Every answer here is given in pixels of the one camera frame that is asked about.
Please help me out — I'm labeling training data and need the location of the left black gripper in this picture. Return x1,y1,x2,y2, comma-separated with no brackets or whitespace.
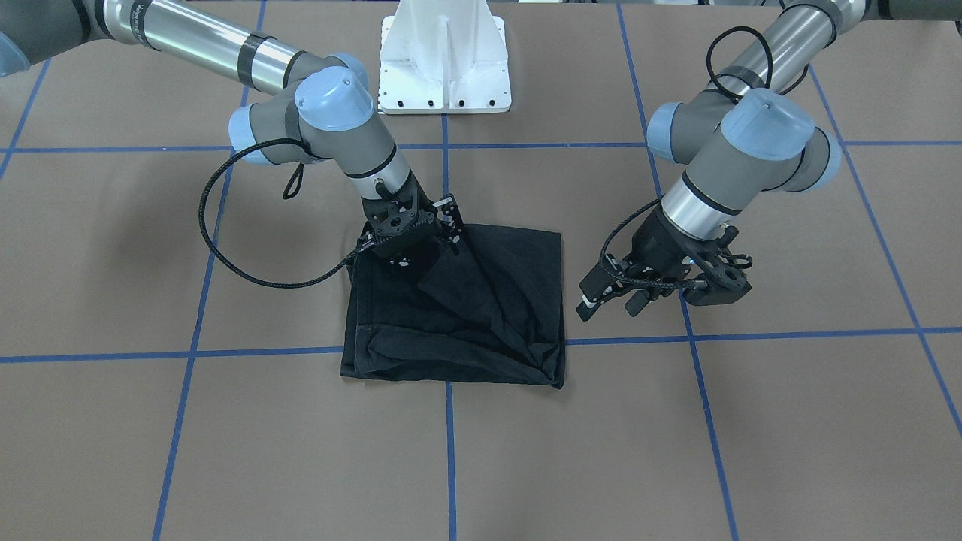
576,203,718,322

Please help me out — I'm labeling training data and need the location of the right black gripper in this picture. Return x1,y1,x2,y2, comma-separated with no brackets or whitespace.
357,180,463,267

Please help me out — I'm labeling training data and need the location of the black printed t-shirt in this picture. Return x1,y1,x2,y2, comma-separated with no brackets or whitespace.
340,225,566,389

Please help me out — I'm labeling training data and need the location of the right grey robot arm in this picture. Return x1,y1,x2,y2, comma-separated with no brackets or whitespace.
2,1,464,266

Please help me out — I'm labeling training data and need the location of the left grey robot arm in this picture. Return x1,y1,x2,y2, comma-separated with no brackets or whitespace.
576,1,868,321

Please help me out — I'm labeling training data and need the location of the blue tape line lengthwise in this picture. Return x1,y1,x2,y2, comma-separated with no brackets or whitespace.
615,0,741,541

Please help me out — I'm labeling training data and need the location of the blue centre tape line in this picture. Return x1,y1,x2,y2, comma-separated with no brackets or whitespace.
440,113,459,540

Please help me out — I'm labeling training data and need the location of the blue tape line crosswise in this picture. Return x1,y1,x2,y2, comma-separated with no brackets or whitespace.
1,326,961,365

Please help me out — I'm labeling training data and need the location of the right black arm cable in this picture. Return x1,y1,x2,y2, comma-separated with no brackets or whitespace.
198,139,362,289

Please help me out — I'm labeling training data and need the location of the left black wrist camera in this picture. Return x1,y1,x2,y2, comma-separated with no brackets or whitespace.
682,225,753,306

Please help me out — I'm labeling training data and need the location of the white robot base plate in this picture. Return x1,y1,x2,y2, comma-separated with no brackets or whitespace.
376,1,513,114

